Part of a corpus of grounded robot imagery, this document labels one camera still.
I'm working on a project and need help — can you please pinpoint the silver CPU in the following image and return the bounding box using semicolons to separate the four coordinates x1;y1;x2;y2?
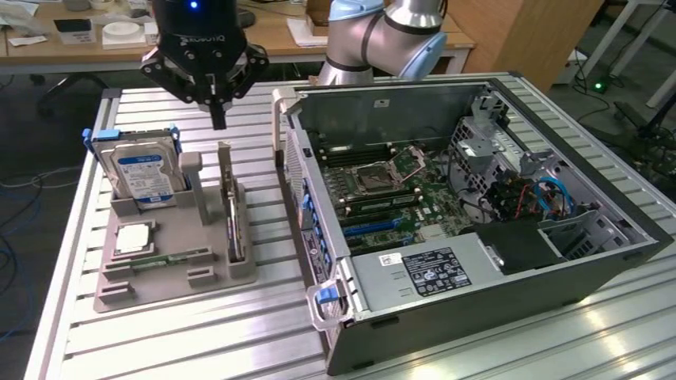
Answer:
115;225;152;254

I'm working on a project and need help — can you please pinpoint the blue floor cable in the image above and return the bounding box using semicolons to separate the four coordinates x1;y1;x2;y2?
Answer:
0;185;44;345

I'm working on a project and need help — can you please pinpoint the metal socket cover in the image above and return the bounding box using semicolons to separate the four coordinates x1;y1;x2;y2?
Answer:
388;145;432;175

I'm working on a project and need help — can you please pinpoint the stack of white papers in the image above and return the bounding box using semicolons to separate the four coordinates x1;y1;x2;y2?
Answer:
287;17;332;48

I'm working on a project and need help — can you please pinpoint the white box with black top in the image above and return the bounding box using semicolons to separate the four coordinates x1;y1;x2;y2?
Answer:
52;18;99;44

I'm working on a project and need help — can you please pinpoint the white box with round hollow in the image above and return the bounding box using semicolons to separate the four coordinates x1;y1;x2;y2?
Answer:
102;21;147;51

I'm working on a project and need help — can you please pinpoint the white table frame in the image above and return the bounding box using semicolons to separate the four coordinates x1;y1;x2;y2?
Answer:
579;0;676;108

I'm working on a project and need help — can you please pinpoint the open black PC case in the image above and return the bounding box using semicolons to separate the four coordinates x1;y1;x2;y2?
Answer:
271;77;664;377

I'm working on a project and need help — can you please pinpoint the RAM stick in slot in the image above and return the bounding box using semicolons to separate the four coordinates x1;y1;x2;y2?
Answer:
346;196;419;214

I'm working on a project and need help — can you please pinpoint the blue expansion slot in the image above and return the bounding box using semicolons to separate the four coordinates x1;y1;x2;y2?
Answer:
340;218;403;238

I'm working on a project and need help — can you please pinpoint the wooden cabinet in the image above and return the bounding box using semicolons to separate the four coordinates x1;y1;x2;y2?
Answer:
443;0;607;90

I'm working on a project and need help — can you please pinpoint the white floor cable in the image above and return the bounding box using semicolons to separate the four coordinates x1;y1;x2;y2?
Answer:
0;165;82;190

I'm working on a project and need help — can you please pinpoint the graphics card with metal bracket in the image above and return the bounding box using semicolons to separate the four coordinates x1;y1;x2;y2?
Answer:
216;141;250;263

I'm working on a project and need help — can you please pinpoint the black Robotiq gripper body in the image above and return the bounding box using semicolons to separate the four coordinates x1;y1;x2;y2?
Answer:
151;0;251;112

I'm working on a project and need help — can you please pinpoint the wooden desk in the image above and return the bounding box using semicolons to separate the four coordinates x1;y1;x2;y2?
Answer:
0;0;476;75

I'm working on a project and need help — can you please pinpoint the metal disk bay cage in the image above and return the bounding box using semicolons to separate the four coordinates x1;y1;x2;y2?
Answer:
448;116;530;195

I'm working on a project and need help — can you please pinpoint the green motherboard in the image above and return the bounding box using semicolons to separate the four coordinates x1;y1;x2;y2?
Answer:
316;134;476;254

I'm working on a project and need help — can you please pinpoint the CPU socket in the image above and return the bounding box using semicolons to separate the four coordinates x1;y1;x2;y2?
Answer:
352;161;403;195

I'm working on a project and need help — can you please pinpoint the grey power supply unit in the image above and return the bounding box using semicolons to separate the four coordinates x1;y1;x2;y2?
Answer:
338;233;503;314

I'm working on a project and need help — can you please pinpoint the grey parts rack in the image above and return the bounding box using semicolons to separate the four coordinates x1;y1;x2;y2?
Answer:
94;152;260;314

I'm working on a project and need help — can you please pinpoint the hard disk with blue carrier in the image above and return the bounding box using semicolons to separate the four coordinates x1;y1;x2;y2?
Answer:
79;124;184;210

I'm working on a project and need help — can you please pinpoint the blue data wire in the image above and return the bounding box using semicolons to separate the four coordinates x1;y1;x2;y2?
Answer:
532;180;576;219

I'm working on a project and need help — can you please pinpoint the green RAM stick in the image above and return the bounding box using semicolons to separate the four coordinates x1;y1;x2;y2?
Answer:
130;252;206;269

